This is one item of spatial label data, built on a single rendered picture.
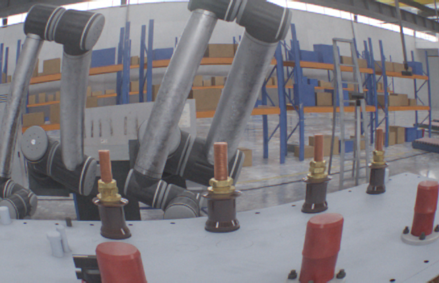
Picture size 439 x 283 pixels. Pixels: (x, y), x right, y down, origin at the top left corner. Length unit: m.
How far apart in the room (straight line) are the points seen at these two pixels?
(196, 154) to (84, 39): 0.91
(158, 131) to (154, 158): 0.09
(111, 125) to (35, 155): 3.74
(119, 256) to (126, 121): 5.29
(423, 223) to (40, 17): 1.47
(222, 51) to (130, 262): 8.92
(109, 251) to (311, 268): 0.33
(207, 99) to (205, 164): 7.15
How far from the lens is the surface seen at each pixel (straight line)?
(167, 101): 1.60
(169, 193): 1.64
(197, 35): 1.60
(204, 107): 9.24
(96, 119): 5.79
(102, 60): 8.73
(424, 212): 0.91
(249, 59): 1.71
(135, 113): 5.85
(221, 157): 1.08
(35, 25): 1.62
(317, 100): 10.38
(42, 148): 2.16
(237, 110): 1.88
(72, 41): 1.55
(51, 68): 8.70
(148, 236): 1.08
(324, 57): 10.46
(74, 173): 2.11
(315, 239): 0.69
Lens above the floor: 1.71
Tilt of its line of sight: 7 degrees down
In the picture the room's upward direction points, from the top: 2 degrees counter-clockwise
